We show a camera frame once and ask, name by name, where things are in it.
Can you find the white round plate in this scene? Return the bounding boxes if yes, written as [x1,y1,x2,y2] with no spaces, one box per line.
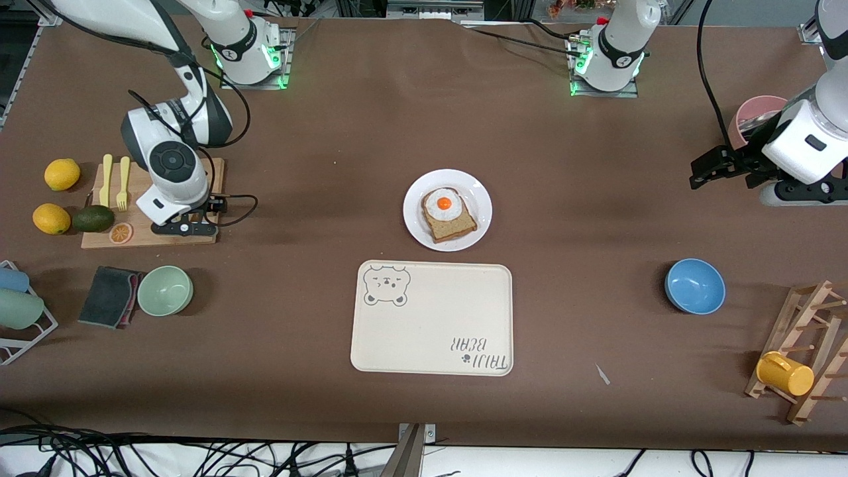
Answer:
[403,169,493,252]

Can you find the small brown bread slice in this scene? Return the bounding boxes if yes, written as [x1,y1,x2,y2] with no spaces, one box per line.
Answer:
[421,187,478,243]

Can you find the pink bowl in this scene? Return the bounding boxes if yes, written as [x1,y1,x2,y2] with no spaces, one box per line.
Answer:
[727,95,790,150]

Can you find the wooden cutting board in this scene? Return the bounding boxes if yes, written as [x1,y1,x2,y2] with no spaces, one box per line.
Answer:
[81,158,225,250]

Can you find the yellow plastic fork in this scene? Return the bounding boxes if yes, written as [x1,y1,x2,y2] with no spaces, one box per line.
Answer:
[117,157,132,212]

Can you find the pale green bowl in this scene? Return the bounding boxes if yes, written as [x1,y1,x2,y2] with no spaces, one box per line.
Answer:
[137,266,194,317]

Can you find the yellow plastic knife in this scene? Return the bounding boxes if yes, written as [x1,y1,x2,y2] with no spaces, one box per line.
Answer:
[99,154,114,208]

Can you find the green avocado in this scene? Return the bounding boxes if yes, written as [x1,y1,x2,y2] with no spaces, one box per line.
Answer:
[72,205,115,233]

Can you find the blue bowl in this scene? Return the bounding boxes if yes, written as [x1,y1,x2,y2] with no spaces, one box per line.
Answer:
[664,258,726,315]

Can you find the dark grey folded cloth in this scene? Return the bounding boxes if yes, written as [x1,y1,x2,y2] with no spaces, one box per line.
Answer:
[78,266,146,329]

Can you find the yellow lemon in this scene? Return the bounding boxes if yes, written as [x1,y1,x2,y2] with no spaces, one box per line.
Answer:
[44,158,81,191]
[32,203,71,235]

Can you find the wooden mug rack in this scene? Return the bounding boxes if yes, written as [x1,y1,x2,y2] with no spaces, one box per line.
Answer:
[745,280,848,425]

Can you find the orange artificial flowers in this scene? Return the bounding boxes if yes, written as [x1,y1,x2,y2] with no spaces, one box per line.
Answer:
[549,0,613,15]

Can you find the pale green cup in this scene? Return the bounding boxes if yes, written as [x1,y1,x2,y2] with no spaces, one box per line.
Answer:
[0,289,45,330]

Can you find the yellow mug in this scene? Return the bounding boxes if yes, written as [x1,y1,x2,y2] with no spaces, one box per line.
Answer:
[756,351,815,397]

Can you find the fried egg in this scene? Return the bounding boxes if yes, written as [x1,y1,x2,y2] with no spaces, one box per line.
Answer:
[425,188,464,221]

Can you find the cream bear print tray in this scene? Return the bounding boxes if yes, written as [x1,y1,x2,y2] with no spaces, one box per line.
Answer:
[350,260,514,377]

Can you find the grey metal box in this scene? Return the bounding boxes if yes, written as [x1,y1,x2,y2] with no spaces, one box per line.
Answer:
[386,0,486,22]

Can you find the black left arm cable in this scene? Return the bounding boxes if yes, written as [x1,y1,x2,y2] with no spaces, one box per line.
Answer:
[696,0,743,143]

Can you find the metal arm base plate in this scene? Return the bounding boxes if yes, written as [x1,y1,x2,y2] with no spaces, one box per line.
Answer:
[219,26,297,91]
[566,33,640,99]

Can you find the white wire rack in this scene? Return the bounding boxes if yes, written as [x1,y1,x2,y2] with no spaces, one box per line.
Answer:
[0,260,59,366]

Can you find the black table cable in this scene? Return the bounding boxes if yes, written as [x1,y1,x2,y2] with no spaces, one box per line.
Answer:
[459,19,587,59]

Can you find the tangled black floor cables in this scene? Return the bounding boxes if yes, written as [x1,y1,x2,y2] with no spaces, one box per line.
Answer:
[0,424,398,477]

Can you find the grey metal bracket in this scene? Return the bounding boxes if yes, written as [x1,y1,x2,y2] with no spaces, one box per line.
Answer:
[378,423,438,477]

